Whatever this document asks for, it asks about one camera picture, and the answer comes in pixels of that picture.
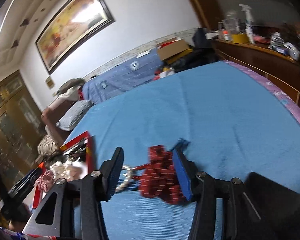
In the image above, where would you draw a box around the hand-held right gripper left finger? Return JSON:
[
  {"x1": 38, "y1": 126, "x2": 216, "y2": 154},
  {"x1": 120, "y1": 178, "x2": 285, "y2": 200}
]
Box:
[{"x1": 22, "y1": 147, "x2": 125, "y2": 240}]

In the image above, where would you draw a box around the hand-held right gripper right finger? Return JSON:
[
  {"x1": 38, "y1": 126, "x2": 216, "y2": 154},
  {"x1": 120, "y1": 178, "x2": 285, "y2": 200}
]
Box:
[{"x1": 172, "y1": 144, "x2": 263, "y2": 240}]

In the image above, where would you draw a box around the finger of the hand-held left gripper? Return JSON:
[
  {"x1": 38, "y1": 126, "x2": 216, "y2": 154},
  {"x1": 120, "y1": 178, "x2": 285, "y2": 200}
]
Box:
[{"x1": 7, "y1": 169, "x2": 44, "y2": 198}]

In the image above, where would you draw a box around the pearl bracelet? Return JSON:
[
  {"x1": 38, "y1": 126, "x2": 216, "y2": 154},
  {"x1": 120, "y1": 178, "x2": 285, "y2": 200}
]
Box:
[{"x1": 115, "y1": 165, "x2": 140, "y2": 193}]

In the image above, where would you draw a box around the red dotted hair bow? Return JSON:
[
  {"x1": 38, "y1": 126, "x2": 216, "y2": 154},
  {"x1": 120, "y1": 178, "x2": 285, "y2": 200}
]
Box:
[{"x1": 139, "y1": 145, "x2": 188, "y2": 205}]

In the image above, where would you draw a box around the red plaid scrunchie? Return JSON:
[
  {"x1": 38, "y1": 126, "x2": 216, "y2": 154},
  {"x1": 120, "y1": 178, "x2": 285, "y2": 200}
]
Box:
[{"x1": 36, "y1": 170, "x2": 56, "y2": 192}]

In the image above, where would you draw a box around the red box with white inside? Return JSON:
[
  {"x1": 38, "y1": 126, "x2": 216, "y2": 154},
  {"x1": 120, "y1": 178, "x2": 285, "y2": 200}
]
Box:
[{"x1": 32, "y1": 131, "x2": 97, "y2": 209}]

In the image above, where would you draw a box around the brown fluffy scrunchie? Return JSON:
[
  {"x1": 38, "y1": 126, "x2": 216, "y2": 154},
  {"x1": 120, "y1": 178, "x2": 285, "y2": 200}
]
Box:
[{"x1": 44, "y1": 154, "x2": 65, "y2": 165}]

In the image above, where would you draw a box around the black claw hair clip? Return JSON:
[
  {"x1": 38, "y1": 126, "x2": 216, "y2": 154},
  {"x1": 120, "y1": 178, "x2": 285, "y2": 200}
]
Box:
[{"x1": 69, "y1": 140, "x2": 88, "y2": 155}]

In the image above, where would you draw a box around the wooden glass-door cabinet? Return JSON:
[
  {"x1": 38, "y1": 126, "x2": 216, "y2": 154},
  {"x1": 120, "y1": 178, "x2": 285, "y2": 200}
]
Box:
[{"x1": 0, "y1": 70, "x2": 47, "y2": 205}]

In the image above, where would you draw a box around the blue tablecloth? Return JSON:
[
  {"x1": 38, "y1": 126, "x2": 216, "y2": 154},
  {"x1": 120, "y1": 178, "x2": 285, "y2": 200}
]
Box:
[{"x1": 61, "y1": 60, "x2": 300, "y2": 240}]

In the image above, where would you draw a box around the brown sofa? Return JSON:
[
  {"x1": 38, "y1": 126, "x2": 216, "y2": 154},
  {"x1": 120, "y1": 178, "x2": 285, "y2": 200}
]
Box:
[{"x1": 37, "y1": 96, "x2": 90, "y2": 155}]

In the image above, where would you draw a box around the grey pillow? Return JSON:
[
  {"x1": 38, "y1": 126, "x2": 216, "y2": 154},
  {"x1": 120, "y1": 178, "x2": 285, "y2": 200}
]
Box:
[{"x1": 56, "y1": 99, "x2": 93, "y2": 131}]

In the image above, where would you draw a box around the pile of clothes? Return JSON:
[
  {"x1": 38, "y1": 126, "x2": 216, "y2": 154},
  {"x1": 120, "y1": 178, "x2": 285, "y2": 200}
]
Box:
[{"x1": 55, "y1": 78, "x2": 85, "y2": 98}]

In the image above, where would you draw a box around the blue checked quilt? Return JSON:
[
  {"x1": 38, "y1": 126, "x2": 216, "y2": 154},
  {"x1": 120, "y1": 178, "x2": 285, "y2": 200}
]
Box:
[{"x1": 81, "y1": 49, "x2": 164, "y2": 104}]

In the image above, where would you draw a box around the cardboard box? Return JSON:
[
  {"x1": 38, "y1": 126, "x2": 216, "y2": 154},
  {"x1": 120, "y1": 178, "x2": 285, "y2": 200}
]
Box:
[{"x1": 156, "y1": 38, "x2": 193, "y2": 61}]

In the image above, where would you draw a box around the black bag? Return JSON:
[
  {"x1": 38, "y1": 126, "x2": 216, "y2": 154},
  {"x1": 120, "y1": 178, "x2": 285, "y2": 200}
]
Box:
[{"x1": 192, "y1": 27, "x2": 213, "y2": 49}]

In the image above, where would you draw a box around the wooden sideboard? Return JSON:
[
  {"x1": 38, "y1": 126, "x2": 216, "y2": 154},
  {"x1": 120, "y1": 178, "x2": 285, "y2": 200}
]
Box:
[{"x1": 211, "y1": 39, "x2": 300, "y2": 105}]

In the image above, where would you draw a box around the yellow tape roll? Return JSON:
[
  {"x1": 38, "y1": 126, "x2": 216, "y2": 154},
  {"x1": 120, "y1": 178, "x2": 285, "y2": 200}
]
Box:
[{"x1": 231, "y1": 33, "x2": 249, "y2": 43}]

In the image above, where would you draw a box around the framed horse painting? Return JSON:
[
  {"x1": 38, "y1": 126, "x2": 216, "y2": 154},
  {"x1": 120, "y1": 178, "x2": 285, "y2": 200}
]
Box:
[{"x1": 35, "y1": 0, "x2": 115, "y2": 75}]

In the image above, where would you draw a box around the clear glass jar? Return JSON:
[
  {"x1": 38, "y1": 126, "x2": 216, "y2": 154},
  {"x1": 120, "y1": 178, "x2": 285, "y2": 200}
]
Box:
[{"x1": 224, "y1": 11, "x2": 240, "y2": 40}]

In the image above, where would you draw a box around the white toy vehicle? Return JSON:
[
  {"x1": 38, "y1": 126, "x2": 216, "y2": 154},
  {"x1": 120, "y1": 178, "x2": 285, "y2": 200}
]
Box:
[{"x1": 269, "y1": 31, "x2": 300, "y2": 58}]

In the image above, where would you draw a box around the white spray bottle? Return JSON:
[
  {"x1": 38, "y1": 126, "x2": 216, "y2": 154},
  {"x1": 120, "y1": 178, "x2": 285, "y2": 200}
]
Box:
[{"x1": 239, "y1": 4, "x2": 255, "y2": 44}]

